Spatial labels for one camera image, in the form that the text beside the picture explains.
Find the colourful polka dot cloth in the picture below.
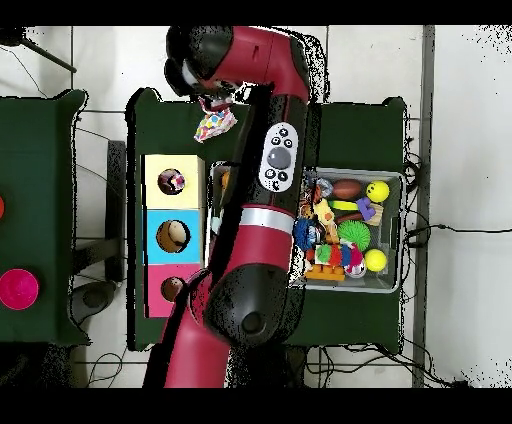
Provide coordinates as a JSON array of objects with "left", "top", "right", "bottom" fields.
[
  {"left": 158, "top": 168, "right": 187, "bottom": 196},
  {"left": 193, "top": 94, "right": 240, "bottom": 144}
]

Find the multicolour fuzzy caterpillar toy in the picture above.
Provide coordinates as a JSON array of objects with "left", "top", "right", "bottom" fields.
[{"left": 314, "top": 243, "right": 366, "bottom": 271}]

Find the wooden box with three holes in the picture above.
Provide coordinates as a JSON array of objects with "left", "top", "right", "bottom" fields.
[{"left": 142, "top": 154, "right": 209, "bottom": 320}]

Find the clear mesh bin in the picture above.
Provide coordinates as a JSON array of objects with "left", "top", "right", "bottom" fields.
[{"left": 206, "top": 162, "right": 404, "bottom": 294}]

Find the blue spiky ball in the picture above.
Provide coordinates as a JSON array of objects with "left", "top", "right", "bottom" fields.
[{"left": 292, "top": 218, "right": 318, "bottom": 251}]

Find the orange toy brick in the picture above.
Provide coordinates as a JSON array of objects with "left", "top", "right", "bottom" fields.
[{"left": 303, "top": 265, "right": 347, "bottom": 283}]

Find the brown toy football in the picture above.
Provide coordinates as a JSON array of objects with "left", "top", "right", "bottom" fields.
[{"left": 332, "top": 179, "right": 364, "bottom": 201}]

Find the green spiky ball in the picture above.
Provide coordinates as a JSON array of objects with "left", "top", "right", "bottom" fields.
[{"left": 336, "top": 219, "right": 373, "bottom": 251}]

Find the yellow smiley ball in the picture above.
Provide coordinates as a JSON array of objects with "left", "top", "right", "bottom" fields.
[{"left": 365, "top": 179, "right": 392, "bottom": 204}]

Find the plain yellow ball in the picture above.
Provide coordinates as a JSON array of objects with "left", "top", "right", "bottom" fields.
[{"left": 363, "top": 248, "right": 389, "bottom": 273}]

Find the side table with green cloth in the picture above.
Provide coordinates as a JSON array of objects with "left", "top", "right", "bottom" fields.
[{"left": 0, "top": 89, "right": 89, "bottom": 347}]

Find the pink disc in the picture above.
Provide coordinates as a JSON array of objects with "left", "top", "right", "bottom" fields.
[{"left": 0, "top": 268, "right": 41, "bottom": 312}]

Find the black tripod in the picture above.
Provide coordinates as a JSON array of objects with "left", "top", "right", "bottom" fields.
[{"left": 0, "top": 27, "right": 79, "bottom": 75}]

